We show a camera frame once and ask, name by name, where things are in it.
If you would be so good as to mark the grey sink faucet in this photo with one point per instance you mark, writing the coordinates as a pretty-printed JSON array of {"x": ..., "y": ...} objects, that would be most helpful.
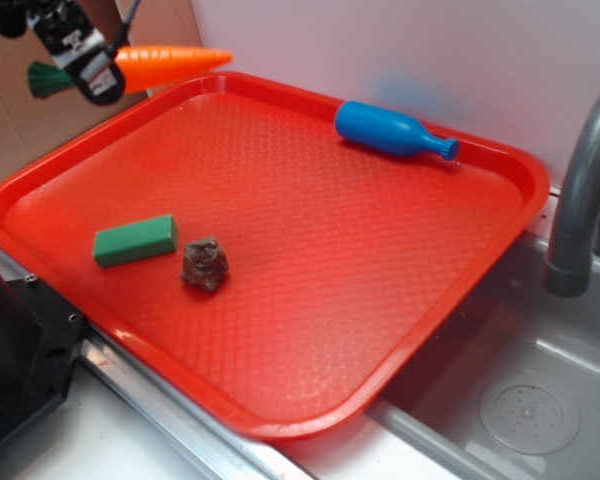
[{"x": 575, "y": 234}]

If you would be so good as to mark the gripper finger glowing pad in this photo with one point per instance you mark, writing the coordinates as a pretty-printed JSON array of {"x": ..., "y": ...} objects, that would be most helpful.
[{"x": 99, "y": 78}]

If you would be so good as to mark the brown rock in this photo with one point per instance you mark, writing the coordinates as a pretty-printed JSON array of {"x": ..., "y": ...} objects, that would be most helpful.
[{"x": 205, "y": 264}]

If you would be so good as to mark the brown cardboard panel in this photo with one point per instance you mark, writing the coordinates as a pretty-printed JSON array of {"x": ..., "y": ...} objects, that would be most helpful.
[{"x": 29, "y": 127}]

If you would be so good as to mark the grey toy sink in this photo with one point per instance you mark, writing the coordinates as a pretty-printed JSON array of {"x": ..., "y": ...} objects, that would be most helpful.
[{"x": 507, "y": 388}]

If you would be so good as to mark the blue toy bottle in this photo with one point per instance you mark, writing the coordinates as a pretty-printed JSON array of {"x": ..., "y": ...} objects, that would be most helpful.
[{"x": 390, "y": 132}]

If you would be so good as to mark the red plastic tray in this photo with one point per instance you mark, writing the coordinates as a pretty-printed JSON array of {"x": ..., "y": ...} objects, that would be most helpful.
[{"x": 343, "y": 261}]

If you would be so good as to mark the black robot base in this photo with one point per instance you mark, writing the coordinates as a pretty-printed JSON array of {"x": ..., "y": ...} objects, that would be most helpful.
[{"x": 41, "y": 337}]

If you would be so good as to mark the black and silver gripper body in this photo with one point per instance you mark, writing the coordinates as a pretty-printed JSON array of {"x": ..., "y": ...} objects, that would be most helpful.
[{"x": 63, "y": 28}]

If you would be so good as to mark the orange toy carrot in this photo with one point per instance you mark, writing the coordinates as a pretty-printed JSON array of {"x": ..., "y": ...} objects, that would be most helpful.
[{"x": 143, "y": 67}]

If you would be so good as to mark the green rectangular block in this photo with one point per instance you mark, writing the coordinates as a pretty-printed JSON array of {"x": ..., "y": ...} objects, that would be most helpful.
[{"x": 135, "y": 241}]

